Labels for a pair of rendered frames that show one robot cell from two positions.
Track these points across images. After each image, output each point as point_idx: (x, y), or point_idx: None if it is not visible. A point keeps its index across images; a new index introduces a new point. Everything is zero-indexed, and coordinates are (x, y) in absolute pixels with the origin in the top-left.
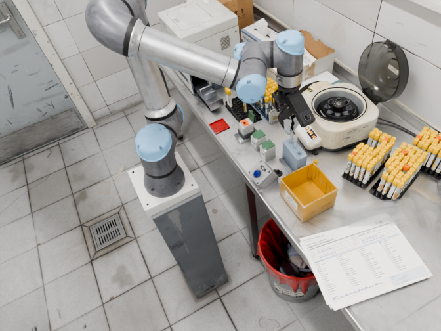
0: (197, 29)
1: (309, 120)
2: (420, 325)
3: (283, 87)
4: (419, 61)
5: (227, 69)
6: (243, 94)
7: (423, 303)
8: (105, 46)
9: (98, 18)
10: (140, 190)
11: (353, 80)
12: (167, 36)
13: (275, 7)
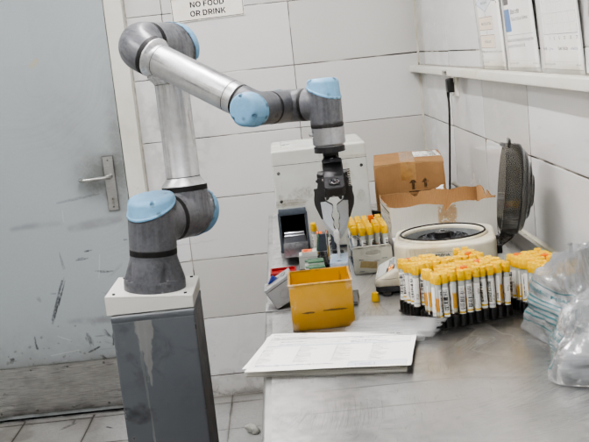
0: (299, 147)
1: (334, 183)
2: (344, 395)
3: (316, 147)
4: (556, 171)
5: (226, 86)
6: (235, 111)
7: (372, 385)
8: (124, 61)
9: (126, 32)
10: (117, 288)
11: (527, 249)
12: (180, 53)
13: (477, 181)
